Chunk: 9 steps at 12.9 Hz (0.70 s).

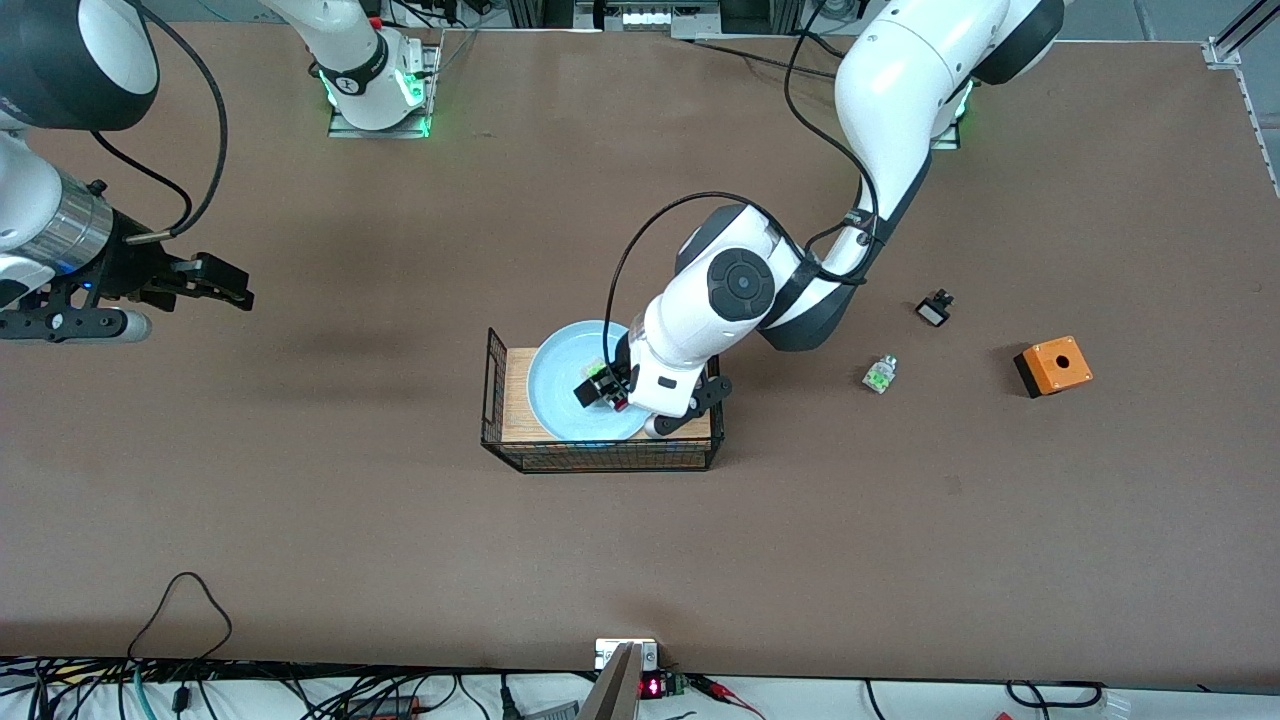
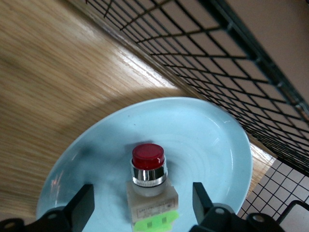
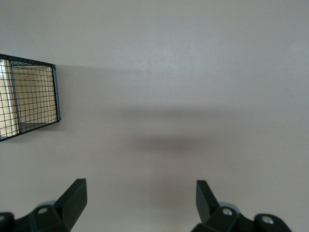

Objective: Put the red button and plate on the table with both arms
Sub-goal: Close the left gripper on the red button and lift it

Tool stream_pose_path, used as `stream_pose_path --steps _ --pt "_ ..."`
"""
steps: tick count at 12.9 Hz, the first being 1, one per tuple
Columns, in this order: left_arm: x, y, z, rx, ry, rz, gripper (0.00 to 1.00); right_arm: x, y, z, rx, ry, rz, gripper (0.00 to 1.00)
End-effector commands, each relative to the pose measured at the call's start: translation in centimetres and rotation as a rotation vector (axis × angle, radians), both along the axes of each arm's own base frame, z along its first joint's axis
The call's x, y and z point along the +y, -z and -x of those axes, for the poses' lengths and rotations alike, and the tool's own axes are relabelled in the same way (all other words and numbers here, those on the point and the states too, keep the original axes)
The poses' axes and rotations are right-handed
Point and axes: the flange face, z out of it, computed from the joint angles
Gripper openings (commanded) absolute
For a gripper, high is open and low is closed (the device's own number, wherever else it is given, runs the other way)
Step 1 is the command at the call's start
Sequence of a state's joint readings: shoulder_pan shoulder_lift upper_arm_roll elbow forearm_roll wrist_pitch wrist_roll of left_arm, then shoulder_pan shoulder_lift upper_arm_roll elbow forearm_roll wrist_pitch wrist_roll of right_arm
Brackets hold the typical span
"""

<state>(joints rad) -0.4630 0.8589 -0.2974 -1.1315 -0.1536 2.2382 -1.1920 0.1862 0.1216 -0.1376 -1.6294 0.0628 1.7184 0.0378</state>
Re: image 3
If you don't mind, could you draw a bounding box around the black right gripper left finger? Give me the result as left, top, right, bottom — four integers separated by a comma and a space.
0, 178, 88, 232

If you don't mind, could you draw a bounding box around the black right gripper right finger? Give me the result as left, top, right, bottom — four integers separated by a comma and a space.
192, 180, 292, 232

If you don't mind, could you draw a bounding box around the black wire rack wooden top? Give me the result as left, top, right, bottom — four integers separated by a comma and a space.
0, 53, 62, 143

